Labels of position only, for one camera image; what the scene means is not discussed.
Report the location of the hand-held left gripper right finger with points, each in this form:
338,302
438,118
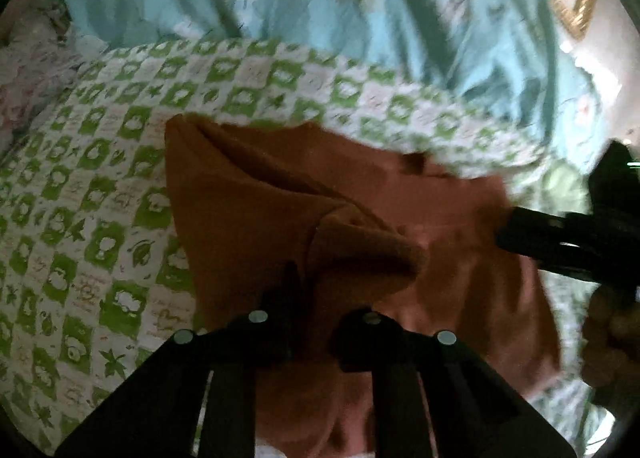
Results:
360,344

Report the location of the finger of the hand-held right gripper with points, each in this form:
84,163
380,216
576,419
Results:
545,224
540,255

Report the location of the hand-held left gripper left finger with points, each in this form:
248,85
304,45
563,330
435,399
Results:
280,333

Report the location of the brown knit sweater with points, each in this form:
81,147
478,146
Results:
250,198

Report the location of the person's right hand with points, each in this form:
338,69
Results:
612,338

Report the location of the plain green cloth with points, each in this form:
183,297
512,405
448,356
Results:
555,188

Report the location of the green checkered bed sheet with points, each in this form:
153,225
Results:
100,188

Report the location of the white pink floral cloth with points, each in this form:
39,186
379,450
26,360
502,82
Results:
30,77

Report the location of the pink quilt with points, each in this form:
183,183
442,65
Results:
32,7

